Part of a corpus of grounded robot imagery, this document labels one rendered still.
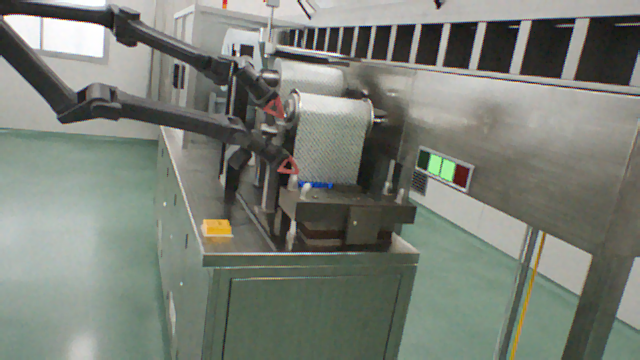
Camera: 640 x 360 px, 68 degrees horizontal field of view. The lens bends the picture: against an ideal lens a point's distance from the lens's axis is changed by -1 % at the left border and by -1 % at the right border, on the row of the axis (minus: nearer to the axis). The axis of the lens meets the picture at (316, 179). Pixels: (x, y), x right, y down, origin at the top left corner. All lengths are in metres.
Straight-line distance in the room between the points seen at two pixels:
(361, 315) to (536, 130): 0.76
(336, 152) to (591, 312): 0.84
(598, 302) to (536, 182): 0.30
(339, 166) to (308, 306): 0.47
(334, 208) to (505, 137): 0.51
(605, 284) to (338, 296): 0.69
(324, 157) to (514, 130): 0.63
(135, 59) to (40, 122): 1.46
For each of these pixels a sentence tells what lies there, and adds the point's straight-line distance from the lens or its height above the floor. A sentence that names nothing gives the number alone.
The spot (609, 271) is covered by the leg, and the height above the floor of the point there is 1.07.
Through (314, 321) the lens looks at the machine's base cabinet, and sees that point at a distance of 1.47.
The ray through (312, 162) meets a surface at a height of 1.10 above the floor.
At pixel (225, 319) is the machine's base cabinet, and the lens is 1.38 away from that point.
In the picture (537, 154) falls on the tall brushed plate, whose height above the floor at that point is 1.29.
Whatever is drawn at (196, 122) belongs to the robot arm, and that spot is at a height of 1.21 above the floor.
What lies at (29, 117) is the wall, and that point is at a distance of 7.17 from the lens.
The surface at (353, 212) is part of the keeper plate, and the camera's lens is 1.41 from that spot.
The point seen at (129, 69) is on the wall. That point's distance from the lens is 6.99.
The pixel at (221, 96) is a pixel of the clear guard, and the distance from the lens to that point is 2.49.
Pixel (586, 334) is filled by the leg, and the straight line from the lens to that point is 1.28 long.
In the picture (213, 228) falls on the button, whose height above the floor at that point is 0.92.
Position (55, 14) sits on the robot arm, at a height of 1.44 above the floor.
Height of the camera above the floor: 1.41
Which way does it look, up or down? 13 degrees down
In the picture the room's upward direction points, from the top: 9 degrees clockwise
